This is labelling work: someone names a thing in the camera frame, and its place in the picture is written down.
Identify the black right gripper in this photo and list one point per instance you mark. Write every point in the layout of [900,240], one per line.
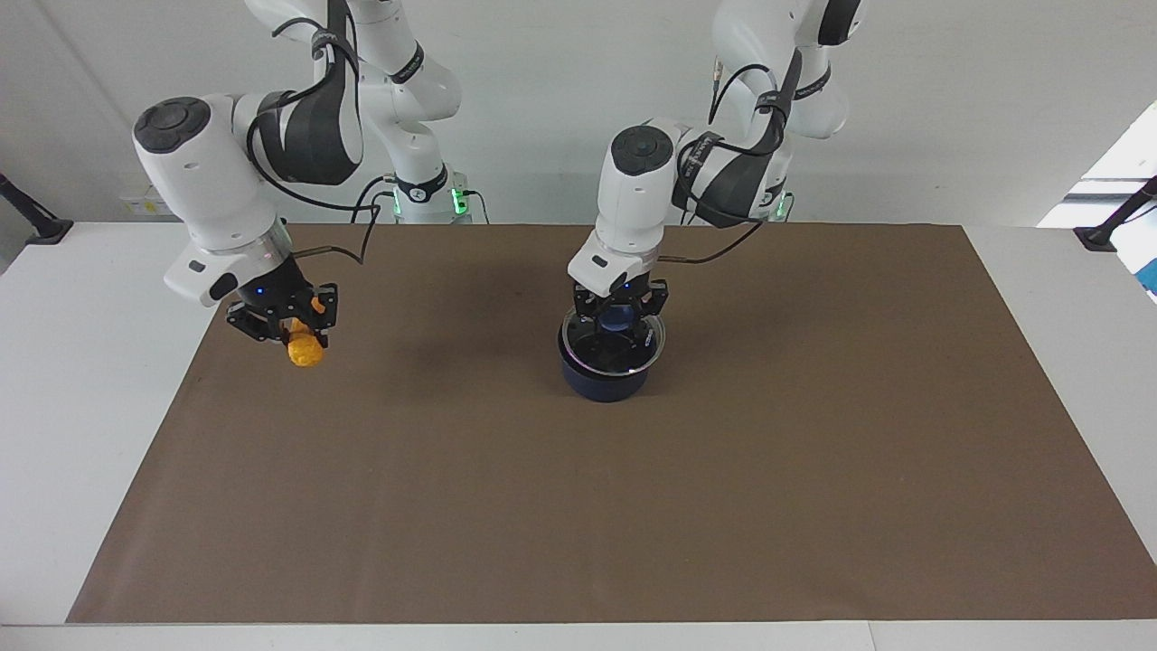
[276,291]

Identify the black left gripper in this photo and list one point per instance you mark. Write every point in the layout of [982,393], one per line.
[622,291]

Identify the yellow corn cob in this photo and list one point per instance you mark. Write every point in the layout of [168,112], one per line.
[305,351]

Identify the glass lid blue knob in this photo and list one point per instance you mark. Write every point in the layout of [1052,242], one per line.
[615,348]

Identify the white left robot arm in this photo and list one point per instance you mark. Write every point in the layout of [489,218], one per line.
[633,194]

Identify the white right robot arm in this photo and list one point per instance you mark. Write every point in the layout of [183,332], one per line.
[212,172]

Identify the dark blue saucepan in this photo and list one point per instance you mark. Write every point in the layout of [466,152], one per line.
[606,384]

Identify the brown table mat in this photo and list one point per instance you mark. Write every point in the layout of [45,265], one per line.
[633,506]

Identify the black clamp stand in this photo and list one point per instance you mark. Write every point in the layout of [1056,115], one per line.
[1110,231]
[36,224]

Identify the light blue object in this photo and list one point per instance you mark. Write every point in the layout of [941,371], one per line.
[1150,278]

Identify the white wall socket box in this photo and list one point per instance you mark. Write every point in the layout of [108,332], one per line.
[140,203]

